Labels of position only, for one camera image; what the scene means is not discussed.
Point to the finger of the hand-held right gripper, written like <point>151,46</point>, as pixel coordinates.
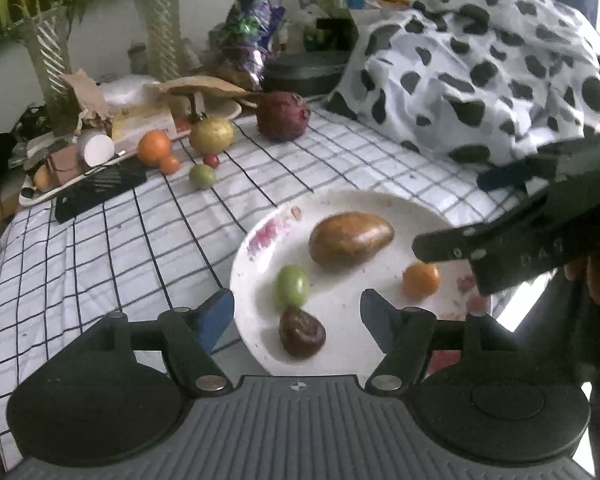
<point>445,247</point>
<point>515,172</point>

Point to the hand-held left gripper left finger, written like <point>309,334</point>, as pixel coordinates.
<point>215,317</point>

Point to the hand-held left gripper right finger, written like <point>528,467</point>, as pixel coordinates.
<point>377,317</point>

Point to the small orange tangerine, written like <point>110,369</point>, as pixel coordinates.
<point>421,281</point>
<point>170,164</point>

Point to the white floral plate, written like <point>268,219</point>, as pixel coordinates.
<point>340,300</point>

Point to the dark brown passion fruit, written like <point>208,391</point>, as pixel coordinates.
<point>302,332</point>

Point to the small green fruit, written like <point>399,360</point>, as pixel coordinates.
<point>291,285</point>
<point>202,176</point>

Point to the small red fruit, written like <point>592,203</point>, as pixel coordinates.
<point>211,160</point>

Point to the large orange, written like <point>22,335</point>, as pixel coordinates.
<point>155,146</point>

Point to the yellow green pear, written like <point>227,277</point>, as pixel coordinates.
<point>211,135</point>

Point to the purple red onion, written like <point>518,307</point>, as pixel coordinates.
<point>282,116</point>

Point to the brown oval potato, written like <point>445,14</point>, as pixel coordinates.
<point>350,240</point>

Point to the checkered bed sheet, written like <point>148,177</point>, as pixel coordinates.
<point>155,260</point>

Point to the cow print blanket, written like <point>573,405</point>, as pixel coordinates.
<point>480,60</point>

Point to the black flat device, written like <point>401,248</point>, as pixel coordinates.
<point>100,191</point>

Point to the white paper roll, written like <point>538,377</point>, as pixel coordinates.
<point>97,149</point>

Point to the pale yellow carton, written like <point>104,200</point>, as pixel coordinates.
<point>142,122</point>

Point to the small black tool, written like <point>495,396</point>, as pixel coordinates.
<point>196,107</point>

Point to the small brown cardboard box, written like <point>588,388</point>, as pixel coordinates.
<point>65,167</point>

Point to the small yellow fruit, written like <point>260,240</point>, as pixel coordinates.
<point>44,178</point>

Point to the white oval tray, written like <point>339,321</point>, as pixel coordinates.
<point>30,197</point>

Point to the black zippered case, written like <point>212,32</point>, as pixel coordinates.
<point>305,72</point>

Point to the green black pouch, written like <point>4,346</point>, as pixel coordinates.
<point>337,35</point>

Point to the flat brown paper bag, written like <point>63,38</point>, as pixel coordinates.
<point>205,87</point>

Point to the white plastic bag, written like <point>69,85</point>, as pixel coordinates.
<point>127,90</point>

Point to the crumpled brown paper bag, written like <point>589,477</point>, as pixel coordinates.
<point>85,95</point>

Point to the black round object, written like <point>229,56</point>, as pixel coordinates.
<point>0,155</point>

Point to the small glass jar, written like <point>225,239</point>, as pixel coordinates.
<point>138,59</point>

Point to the purple foil bag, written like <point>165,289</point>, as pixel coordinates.
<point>252,35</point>

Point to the ribbed glass vase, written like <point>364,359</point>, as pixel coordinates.
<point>160,30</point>
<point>52,70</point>

